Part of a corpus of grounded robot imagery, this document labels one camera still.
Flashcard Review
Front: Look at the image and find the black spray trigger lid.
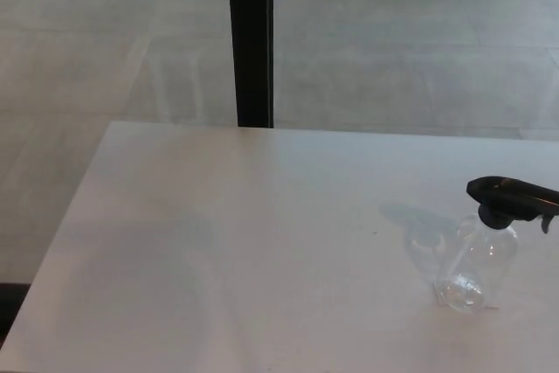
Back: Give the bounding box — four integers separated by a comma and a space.
466, 175, 559, 235

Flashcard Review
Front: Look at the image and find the clear plastic spray bottle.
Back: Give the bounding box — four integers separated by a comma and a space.
433, 212, 521, 308

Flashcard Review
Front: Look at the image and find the black vertical window frame post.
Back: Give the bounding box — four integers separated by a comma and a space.
225, 0, 276, 130

